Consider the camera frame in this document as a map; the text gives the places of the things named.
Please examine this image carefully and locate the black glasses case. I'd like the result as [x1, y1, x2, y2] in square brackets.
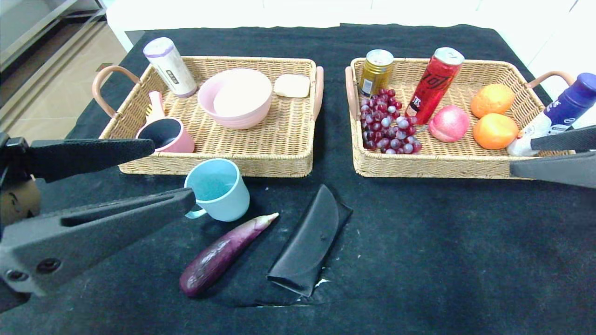
[267, 184, 353, 297]

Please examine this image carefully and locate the pink handled brush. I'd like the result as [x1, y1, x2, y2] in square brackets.
[146, 91, 166, 125]

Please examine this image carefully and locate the orange fruit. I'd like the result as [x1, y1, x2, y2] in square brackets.
[473, 113, 519, 150]
[470, 84, 515, 119]

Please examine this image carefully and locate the gold drink can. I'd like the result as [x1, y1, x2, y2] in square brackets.
[358, 49, 394, 100]

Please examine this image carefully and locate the purple eggplant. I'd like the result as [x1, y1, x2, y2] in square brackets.
[179, 213, 280, 297]

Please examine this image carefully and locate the grey metal shelf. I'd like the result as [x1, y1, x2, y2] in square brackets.
[0, 0, 108, 70]

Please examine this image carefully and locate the pink peach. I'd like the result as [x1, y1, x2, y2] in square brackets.
[427, 105, 471, 143]

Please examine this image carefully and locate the red drink can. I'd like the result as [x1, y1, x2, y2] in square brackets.
[404, 47, 465, 125]

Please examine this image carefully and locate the white bottle with blue cap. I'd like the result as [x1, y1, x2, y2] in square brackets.
[506, 73, 596, 157]

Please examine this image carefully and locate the pink cup with black inside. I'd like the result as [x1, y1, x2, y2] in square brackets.
[138, 117, 196, 153]

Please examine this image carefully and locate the white soap bar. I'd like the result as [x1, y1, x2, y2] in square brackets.
[274, 74, 311, 98]

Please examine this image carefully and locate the wicker basket holding food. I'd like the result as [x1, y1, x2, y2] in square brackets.
[345, 57, 576, 181]

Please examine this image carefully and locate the white tube with lavender lid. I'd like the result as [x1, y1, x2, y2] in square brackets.
[142, 37, 198, 98]

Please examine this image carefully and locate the light blue mug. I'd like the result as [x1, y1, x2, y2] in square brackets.
[184, 158, 251, 222]

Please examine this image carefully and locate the red grape bunch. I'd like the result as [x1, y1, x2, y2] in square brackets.
[359, 88, 423, 155]

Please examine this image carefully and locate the wicker basket holding tableware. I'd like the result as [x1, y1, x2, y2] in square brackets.
[92, 56, 325, 178]

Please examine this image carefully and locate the pink bowl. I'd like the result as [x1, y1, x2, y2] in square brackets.
[197, 68, 273, 130]

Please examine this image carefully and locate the black tablecloth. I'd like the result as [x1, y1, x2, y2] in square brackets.
[0, 23, 596, 335]

